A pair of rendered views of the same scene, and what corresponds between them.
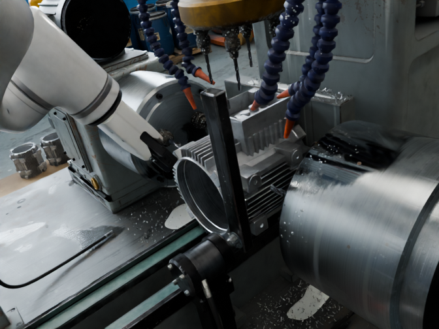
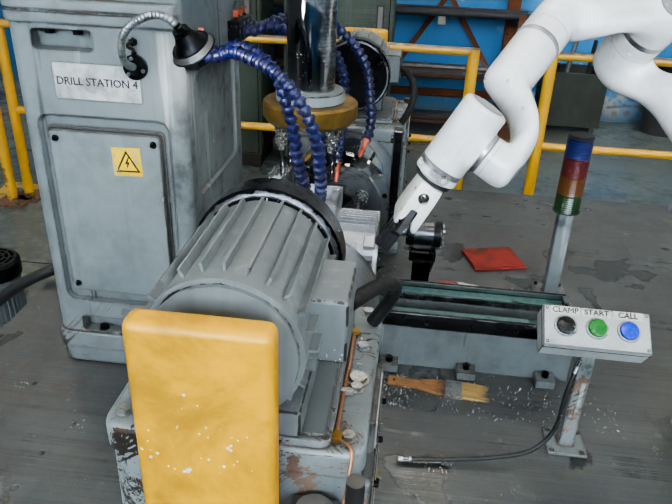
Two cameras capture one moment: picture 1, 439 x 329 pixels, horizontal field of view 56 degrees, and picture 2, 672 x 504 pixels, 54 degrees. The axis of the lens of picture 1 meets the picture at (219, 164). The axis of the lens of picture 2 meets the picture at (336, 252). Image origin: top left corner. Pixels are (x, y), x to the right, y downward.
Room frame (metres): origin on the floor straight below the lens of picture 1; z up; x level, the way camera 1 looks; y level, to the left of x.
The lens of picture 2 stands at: (1.62, 0.76, 1.65)
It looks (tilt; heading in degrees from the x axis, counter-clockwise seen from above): 27 degrees down; 219
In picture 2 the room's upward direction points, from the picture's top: 2 degrees clockwise
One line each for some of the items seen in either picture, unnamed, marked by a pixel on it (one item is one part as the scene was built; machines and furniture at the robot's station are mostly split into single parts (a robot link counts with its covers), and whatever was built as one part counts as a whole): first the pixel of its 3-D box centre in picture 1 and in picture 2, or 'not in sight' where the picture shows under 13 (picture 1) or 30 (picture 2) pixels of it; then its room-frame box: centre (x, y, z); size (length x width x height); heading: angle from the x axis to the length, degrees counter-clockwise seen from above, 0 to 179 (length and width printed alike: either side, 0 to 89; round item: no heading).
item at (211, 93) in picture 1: (228, 177); (395, 185); (0.49, -0.01, 1.12); 0.04 x 0.03 x 0.26; 123
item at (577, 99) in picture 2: not in sight; (573, 81); (-4.12, -1.40, 0.41); 0.52 x 0.47 x 0.82; 124
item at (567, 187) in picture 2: not in sight; (571, 184); (0.13, 0.24, 1.10); 0.06 x 0.06 x 0.04
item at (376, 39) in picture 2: not in sight; (370, 108); (0.13, -0.36, 1.16); 0.33 x 0.26 x 0.42; 33
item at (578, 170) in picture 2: not in sight; (575, 166); (0.13, 0.24, 1.14); 0.06 x 0.06 x 0.04
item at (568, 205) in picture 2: not in sight; (567, 201); (0.13, 0.24, 1.05); 0.06 x 0.06 x 0.04
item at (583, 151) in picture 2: not in sight; (579, 147); (0.13, 0.24, 1.19); 0.06 x 0.06 x 0.04
